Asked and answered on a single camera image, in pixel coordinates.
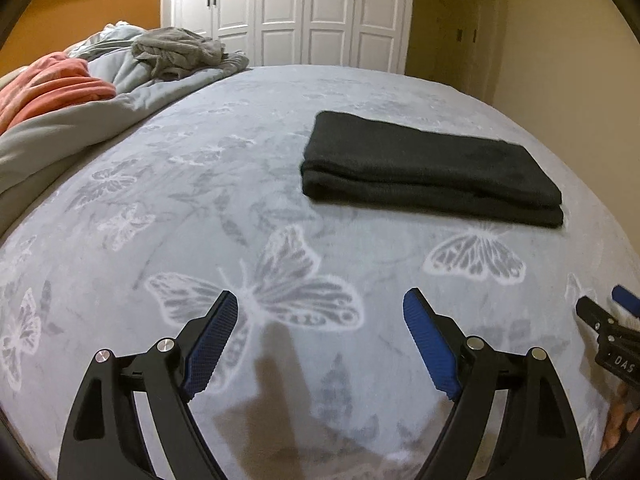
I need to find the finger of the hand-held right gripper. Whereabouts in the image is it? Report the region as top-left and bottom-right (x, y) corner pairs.
(575, 296), (618, 336)
(611, 285), (640, 320)

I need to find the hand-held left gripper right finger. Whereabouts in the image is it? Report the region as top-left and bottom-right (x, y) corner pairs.
(402, 287), (587, 480)

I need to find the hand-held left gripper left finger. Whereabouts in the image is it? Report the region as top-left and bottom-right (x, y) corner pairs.
(56, 290), (239, 480)

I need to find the dark grey towel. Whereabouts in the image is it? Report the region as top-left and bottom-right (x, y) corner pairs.
(300, 110), (566, 228)

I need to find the person's right hand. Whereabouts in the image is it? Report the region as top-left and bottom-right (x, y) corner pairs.
(600, 384), (640, 456)

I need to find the grey butterfly print blanket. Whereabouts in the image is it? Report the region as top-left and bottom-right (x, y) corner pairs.
(0, 65), (640, 480)

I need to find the grey duvet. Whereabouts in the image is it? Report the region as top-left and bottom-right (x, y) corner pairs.
(0, 22), (251, 236)

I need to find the cream door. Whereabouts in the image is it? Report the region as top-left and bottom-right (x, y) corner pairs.
(432, 0), (488, 86)

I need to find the crumpled grey cloth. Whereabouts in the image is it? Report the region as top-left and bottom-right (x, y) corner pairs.
(131, 27), (226, 81)

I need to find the coral fleece blanket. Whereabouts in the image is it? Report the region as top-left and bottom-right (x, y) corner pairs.
(0, 55), (118, 133)

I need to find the white panelled wardrobe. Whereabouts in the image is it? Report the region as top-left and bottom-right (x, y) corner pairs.
(160, 0), (416, 75)

